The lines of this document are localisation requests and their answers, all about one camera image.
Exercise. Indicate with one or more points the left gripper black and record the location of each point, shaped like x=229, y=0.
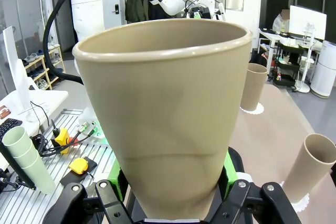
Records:
x=203, y=11

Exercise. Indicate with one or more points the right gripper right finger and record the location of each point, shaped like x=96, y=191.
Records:
x=244, y=195

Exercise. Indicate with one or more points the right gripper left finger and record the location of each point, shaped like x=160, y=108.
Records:
x=105, y=195

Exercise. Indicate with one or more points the white paper doily coaster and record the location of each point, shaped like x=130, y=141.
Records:
x=259, y=110
x=302, y=204

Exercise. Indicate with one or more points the tan plastic cup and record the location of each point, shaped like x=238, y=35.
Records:
x=307, y=171
x=162, y=103
x=252, y=90

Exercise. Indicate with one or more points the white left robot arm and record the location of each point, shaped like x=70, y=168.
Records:
x=86, y=11

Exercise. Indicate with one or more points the black rubber pad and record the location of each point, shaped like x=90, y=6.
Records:
x=71, y=179

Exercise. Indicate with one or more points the pale green plastic cup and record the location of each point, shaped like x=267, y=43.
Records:
x=27, y=161
x=39, y=179
x=18, y=142

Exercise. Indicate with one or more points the hanging dark jackets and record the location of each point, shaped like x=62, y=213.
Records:
x=134, y=6

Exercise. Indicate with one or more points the white office desk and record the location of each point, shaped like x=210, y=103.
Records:
x=270, y=33

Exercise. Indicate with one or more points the yellow emergency stop box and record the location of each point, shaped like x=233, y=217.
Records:
x=61, y=137

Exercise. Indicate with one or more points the seated person in white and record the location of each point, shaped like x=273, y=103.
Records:
x=279, y=23

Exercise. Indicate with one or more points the wide white-backed monitor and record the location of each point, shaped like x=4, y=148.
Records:
x=307, y=22

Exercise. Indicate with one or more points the black utility cart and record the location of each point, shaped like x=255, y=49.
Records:
x=286, y=79

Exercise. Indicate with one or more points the white computer desk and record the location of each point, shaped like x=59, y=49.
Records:
x=52, y=98

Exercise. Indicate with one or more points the black keyboard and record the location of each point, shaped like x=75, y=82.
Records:
x=9, y=127

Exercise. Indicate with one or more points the white standing fan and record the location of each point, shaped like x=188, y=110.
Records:
x=303, y=87

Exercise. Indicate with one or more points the white air purifier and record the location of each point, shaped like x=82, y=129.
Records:
x=324, y=72

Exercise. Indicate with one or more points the dark grey door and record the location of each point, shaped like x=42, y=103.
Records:
x=65, y=24

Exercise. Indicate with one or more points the wooden shoe rack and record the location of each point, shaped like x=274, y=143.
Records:
x=39, y=69

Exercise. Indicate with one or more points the white computer monitor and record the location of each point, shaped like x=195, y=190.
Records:
x=15, y=77

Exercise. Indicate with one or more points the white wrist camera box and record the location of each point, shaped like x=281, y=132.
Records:
x=222, y=11

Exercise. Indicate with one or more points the slotted aluminium base plate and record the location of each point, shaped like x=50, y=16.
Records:
x=39, y=208

